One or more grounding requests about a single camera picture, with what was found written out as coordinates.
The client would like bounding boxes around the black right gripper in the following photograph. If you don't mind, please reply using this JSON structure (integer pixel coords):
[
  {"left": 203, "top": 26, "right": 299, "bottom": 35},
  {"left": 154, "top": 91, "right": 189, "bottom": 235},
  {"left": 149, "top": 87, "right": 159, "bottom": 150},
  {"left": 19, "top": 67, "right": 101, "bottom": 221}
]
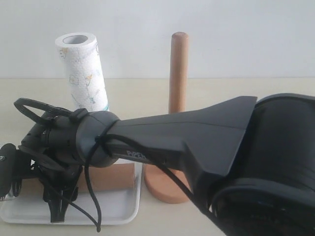
[{"left": 18, "top": 115, "right": 83, "bottom": 224}]

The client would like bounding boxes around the brown cardboard tube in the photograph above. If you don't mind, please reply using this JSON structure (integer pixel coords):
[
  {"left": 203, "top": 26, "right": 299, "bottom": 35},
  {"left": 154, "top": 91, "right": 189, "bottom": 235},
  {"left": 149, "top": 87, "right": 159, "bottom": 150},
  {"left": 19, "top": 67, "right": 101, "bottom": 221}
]
[{"left": 20, "top": 163, "right": 135, "bottom": 196}]

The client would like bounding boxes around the printed white paper towel roll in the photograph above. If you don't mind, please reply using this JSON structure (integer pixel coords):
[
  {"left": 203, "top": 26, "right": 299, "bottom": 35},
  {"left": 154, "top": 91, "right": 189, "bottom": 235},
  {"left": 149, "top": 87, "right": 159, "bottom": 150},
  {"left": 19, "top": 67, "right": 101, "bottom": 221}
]
[{"left": 55, "top": 32, "right": 109, "bottom": 112}]

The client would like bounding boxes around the white square tray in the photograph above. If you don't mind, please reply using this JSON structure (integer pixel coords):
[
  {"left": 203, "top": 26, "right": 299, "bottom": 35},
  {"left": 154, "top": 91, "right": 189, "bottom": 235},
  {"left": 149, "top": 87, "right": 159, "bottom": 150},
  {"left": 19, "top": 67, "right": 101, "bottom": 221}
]
[{"left": 0, "top": 141, "right": 143, "bottom": 219}]

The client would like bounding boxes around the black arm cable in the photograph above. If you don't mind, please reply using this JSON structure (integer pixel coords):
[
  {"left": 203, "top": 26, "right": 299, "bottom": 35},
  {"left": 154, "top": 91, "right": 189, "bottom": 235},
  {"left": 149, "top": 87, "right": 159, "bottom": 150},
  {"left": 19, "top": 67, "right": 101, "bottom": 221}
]
[{"left": 13, "top": 97, "right": 212, "bottom": 233}]

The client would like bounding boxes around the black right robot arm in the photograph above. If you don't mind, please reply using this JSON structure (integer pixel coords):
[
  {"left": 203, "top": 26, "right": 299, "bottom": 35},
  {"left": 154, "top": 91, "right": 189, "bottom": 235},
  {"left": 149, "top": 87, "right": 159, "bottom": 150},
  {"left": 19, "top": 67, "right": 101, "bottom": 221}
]
[{"left": 14, "top": 93, "right": 315, "bottom": 236}]

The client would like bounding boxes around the wooden paper towel holder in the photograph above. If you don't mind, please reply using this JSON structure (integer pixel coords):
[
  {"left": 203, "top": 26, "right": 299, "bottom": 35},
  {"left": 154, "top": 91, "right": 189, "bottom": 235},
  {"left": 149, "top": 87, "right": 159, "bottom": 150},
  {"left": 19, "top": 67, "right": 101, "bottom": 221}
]
[{"left": 144, "top": 32, "right": 189, "bottom": 204}]

